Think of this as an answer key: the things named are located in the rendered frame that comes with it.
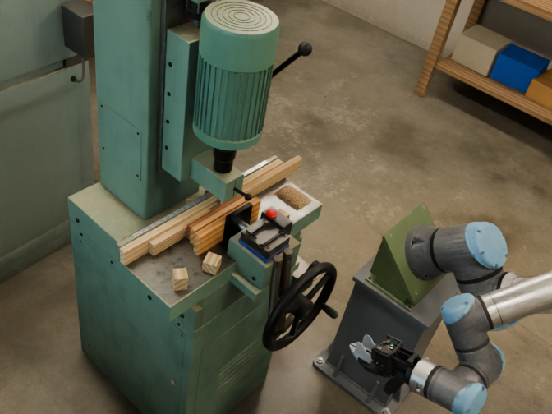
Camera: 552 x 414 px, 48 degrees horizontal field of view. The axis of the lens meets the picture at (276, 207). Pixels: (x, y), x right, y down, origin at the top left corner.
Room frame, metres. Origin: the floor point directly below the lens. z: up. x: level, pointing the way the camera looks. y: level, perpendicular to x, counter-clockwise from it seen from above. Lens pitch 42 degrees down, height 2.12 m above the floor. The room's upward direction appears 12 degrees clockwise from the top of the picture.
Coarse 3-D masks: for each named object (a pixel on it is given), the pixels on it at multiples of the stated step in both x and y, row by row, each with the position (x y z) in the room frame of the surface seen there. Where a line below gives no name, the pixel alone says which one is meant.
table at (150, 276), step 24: (264, 192) 1.42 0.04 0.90; (312, 216) 1.39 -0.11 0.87; (120, 264) 1.04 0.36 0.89; (144, 264) 1.05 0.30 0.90; (168, 264) 1.06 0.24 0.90; (192, 264) 1.08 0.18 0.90; (144, 288) 0.98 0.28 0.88; (168, 288) 0.99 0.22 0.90; (192, 288) 1.00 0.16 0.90; (216, 288) 1.06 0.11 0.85; (240, 288) 1.08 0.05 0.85; (264, 288) 1.08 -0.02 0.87; (168, 312) 0.93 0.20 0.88
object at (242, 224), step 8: (240, 208) 1.23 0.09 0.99; (248, 208) 1.24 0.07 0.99; (232, 216) 1.19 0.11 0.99; (240, 216) 1.21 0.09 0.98; (248, 216) 1.24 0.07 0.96; (232, 224) 1.19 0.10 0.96; (240, 224) 1.20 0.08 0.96; (248, 224) 1.21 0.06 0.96; (224, 232) 1.18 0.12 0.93; (232, 232) 1.20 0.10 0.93; (224, 240) 1.18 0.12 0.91
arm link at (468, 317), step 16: (512, 288) 1.10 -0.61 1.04; (528, 288) 1.09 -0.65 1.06; (544, 288) 1.09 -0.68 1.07; (448, 304) 1.07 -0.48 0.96; (464, 304) 1.05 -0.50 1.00; (480, 304) 1.06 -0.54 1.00; (496, 304) 1.06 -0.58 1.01; (512, 304) 1.06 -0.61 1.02; (528, 304) 1.06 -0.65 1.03; (544, 304) 1.06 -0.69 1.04; (448, 320) 1.03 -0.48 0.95; (464, 320) 1.02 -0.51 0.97; (480, 320) 1.03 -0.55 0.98; (496, 320) 1.03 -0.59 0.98; (512, 320) 1.04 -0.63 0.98; (464, 336) 1.00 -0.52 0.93; (480, 336) 1.01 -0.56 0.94; (464, 352) 0.99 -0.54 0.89
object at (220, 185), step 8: (208, 152) 1.34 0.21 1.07; (192, 160) 1.30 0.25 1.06; (200, 160) 1.30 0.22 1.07; (208, 160) 1.30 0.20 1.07; (192, 168) 1.30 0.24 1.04; (200, 168) 1.28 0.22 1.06; (208, 168) 1.27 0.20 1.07; (232, 168) 1.29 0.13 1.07; (192, 176) 1.30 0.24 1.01; (200, 176) 1.28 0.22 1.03; (208, 176) 1.26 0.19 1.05; (216, 176) 1.25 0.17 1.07; (224, 176) 1.25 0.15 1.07; (232, 176) 1.26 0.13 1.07; (240, 176) 1.27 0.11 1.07; (200, 184) 1.28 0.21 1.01; (208, 184) 1.26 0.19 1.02; (216, 184) 1.24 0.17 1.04; (224, 184) 1.23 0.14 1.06; (232, 184) 1.25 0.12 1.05; (240, 184) 1.27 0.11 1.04; (216, 192) 1.24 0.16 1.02; (224, 192) 1.23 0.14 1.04; (232, 192) 1.25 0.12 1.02; (224, 200) 1.23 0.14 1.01
